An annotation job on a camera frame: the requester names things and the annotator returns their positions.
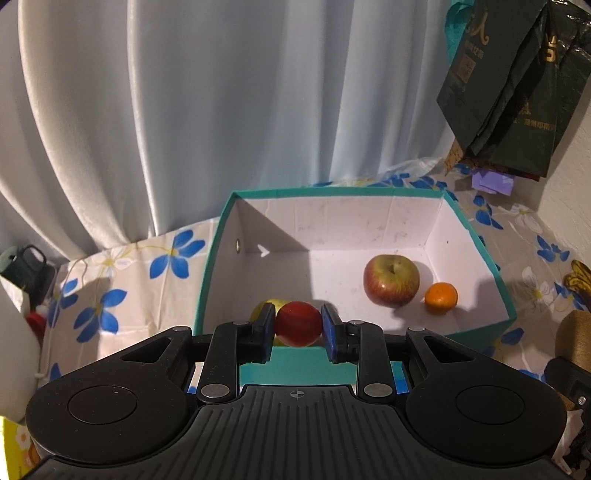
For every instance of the black cartoon print box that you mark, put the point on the black cartoon print box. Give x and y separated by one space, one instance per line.
577 443

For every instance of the red cherry tomato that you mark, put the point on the red cherry tomato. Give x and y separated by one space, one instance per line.
299 323

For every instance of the brown cork piece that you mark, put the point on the brown cork piece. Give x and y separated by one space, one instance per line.
455 157

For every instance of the red capped bottle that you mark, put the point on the red capped bottle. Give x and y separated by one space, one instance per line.
36 322

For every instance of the white curtain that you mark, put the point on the white curtain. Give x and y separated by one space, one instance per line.
207 115

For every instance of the purple paper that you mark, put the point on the purple paper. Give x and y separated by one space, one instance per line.
491 181

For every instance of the yellow tissue box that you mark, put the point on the yellow tissue box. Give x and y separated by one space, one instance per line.
16 450

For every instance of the dark green mug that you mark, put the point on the dark green mug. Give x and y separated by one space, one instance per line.
27 267

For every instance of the blue floral tablecloth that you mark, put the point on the blue floral tablecloth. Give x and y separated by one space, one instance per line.
138 286

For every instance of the brown kiwi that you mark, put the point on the brown kiwi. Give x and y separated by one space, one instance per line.
577 337

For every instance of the yellow-green pear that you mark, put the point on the yellow-green pear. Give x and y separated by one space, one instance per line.
272 305

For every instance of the teal cardboard box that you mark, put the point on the teal cardboard box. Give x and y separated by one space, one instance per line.
351 230

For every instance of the white perforated appliance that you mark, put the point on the white perforated appliance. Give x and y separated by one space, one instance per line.
16 350

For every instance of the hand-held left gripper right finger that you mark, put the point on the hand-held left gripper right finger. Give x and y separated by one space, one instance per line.
330 334

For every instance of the teal plastic bag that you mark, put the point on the teal plastic bag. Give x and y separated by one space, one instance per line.
455 27

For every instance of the dark green paper bag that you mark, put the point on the dark green paper bag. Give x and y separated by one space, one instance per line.
508 92

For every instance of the yellow and black object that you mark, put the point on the yellow and black object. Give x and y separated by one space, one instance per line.
581 279

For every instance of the orange mandarin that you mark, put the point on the orange mandarin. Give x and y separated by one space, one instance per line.
441 299

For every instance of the red yellow apple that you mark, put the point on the red yellow apple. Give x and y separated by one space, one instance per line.
391 281

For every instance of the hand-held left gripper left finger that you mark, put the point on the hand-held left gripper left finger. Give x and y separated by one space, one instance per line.
267 332

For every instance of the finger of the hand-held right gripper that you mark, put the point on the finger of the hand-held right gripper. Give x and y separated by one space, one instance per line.
561 376

